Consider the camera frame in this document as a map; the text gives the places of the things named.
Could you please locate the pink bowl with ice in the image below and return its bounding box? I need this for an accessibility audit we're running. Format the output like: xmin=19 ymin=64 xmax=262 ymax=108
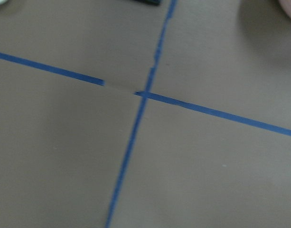
xmin=278 ymin=0 xmax=291 ymax=19

